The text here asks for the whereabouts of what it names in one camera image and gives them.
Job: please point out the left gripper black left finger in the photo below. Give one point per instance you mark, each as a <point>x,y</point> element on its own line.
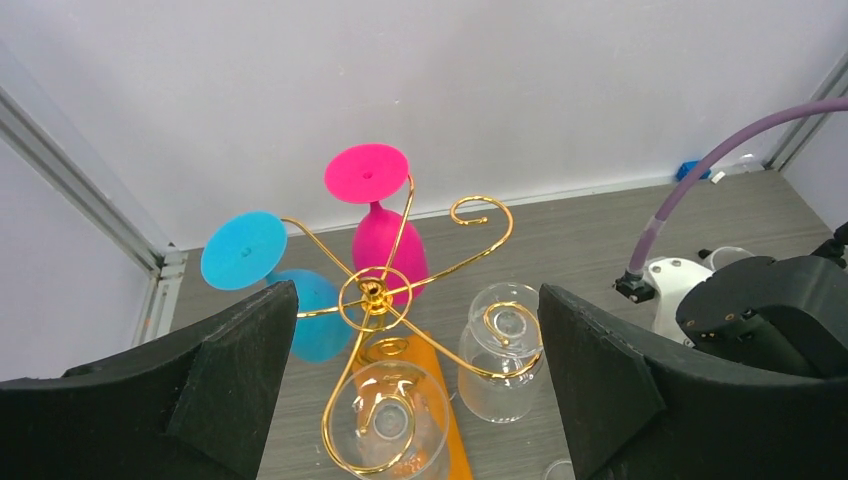
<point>194,404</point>

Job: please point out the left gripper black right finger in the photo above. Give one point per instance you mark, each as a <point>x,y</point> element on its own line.
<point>635,405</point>

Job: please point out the clear stemless wine glass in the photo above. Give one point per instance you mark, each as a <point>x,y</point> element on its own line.
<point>502,335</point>

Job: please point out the clear tall wine glass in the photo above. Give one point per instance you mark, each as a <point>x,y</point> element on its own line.
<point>561,469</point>

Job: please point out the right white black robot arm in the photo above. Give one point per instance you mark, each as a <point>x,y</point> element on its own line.
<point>787,316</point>

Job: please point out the blue wine glass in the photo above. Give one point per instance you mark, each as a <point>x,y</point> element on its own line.
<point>246,250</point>

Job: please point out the clear wine glass front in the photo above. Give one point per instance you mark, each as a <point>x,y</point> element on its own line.
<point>389,420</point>

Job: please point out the pink wine glass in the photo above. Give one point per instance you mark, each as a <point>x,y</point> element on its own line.
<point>370,173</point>

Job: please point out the small blue object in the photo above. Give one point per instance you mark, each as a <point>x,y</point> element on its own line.
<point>687,167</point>

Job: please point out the gold wire wine glass rack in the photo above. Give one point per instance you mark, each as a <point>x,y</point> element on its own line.
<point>387,296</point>

